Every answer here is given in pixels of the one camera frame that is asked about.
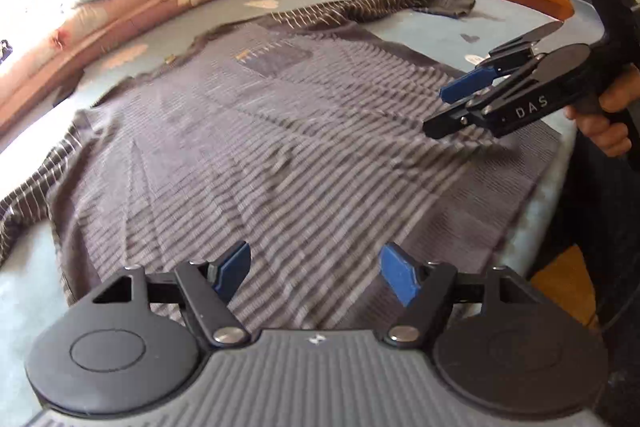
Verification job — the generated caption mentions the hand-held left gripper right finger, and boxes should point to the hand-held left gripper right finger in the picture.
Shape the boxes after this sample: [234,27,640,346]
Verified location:
[380,243,542,349]

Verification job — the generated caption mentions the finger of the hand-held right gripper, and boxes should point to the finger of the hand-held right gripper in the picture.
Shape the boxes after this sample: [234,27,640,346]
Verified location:
[422,96,502,140]
[440,21,566,104]

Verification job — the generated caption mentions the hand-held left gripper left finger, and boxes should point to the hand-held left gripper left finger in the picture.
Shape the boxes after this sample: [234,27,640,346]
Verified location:
[92,241,252,349]

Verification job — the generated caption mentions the grey striped knit sweater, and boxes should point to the grey striped knit sweater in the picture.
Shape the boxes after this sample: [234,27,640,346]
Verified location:
[0,0,561,328]

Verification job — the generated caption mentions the person's right hand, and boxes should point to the person's right hand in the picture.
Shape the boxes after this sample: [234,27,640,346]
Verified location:
[565,66,640,158]

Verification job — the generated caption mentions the blue floral bed sheet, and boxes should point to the blue floral bed sheet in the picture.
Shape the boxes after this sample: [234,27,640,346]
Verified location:
[0,0,581,427]

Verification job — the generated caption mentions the folded pink floral quilt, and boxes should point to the folded pink floral quilt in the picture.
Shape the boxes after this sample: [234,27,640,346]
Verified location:
[0,0,291,128]

